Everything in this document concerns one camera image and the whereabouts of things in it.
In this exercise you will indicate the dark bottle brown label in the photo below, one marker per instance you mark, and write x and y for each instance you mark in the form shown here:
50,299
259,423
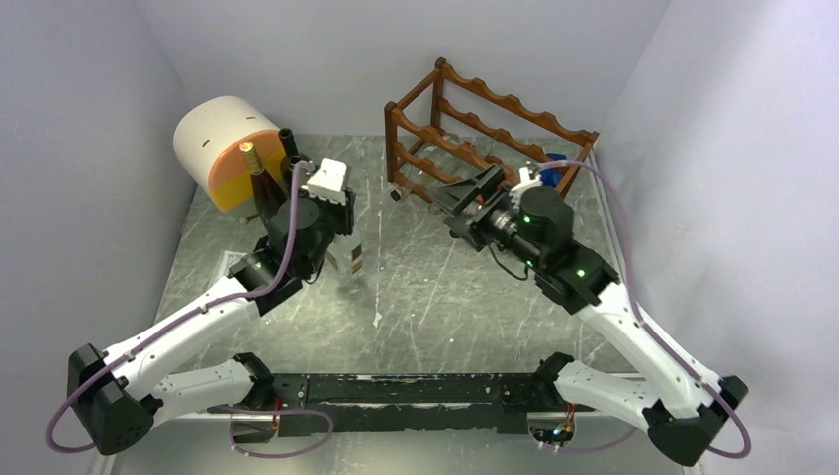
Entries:
300,169

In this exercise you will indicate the round drawer cabinet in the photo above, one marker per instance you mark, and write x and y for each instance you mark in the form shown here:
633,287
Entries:
206,143

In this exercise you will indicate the brown bottle gold foil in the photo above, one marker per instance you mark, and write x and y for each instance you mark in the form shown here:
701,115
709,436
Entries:
268,195

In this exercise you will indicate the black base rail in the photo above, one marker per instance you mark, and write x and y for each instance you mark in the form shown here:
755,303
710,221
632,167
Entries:
506,403

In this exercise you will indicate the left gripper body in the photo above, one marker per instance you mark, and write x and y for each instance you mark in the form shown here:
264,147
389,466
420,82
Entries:
332,217

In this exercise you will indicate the clear bottle lower rack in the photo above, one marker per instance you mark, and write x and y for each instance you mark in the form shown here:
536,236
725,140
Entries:
416,167

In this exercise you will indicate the clear bottle blue label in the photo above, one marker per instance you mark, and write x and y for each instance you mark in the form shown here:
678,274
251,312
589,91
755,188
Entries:
552,177

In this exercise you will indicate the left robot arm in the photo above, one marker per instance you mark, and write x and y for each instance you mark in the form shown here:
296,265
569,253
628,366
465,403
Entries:
120,393

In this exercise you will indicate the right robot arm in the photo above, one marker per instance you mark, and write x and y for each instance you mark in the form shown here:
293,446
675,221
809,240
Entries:
678,402

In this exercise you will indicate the clear liquor bottle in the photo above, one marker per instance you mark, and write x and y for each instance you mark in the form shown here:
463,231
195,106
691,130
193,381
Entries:
345,255

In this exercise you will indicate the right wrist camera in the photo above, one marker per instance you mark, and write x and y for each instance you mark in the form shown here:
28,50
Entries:
529,177

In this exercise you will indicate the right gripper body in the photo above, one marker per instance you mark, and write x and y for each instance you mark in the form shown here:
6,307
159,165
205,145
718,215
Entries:
496,220

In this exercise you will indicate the dark bottle white label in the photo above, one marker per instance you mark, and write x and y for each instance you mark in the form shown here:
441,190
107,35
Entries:
287,139

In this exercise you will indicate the wooden wine rack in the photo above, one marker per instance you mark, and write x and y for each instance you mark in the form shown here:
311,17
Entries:
419,113

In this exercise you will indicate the plastic packaged item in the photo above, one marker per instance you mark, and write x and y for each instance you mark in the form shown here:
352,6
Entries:
229,259

